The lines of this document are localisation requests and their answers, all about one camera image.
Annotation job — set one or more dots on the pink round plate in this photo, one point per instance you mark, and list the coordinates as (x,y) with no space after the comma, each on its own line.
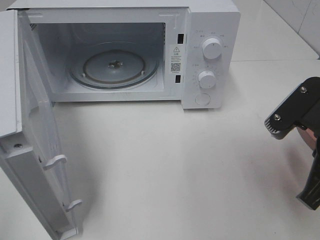
(308,137)

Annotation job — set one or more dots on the glass microwave turntable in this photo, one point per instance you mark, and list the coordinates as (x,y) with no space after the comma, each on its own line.
(115,65)

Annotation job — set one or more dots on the white timer knob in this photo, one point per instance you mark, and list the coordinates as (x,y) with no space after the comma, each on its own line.
(207,79)

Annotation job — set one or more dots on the upper white power knob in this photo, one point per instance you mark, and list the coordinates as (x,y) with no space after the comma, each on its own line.
(212,47)

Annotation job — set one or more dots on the white microwave oven body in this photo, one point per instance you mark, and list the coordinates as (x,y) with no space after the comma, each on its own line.
(180,27)

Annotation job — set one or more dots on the round white door button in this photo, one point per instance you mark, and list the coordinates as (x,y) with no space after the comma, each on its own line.
(203,99)

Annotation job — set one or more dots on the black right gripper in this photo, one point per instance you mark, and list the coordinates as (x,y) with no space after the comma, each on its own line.
(310,119)

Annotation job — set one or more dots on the white microwave door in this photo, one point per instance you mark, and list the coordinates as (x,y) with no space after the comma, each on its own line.
(31,154)

